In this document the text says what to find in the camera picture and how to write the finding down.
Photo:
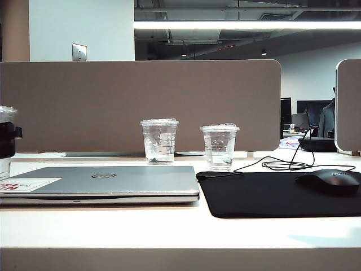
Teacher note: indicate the silver Dell laptop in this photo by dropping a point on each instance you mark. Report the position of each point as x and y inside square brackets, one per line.
[127, 183]

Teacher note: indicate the wide brown desk divider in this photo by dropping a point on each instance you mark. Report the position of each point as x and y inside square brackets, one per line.
[169, 93]

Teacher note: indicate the colourful printed paper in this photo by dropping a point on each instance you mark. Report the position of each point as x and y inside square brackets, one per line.
[290, 143]

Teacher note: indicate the wide black monitor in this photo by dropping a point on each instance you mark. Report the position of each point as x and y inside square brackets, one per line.
[310, 108]

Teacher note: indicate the narrow brown desk divider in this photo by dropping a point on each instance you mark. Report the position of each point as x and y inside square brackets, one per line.
[349, 107]

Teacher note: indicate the black mouse pad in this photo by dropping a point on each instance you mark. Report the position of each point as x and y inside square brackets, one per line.
[259, 194]

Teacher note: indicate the black bag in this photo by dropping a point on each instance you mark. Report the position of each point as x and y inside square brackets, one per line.
[321, 144]

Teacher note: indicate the white ceiling light strip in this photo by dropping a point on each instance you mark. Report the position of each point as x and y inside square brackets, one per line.
[239, 25]

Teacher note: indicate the grey jacket on chair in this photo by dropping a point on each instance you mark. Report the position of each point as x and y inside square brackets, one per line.
[327, 121]

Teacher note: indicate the medium clear plastic cup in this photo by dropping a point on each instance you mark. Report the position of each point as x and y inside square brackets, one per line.
[159, 141]

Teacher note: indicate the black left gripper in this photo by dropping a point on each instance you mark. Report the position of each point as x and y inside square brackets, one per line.
[7, 141]

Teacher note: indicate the metal wall switch plate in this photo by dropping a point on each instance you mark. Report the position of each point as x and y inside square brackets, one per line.
[79, 52]

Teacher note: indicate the small clear plastic cup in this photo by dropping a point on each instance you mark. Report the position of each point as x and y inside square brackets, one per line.
[220, 146]

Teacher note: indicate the narrow black monitor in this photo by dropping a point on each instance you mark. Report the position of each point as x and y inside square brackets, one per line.
[286, 113]

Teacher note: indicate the large clear plastic cup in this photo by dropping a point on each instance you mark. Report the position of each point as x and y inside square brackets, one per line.
[6, 113]

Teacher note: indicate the black computer mouse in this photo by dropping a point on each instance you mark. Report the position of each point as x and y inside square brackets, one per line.
[327, 180]

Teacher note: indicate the red white laptop sticker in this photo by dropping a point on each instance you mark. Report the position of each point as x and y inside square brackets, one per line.
[34, 184]

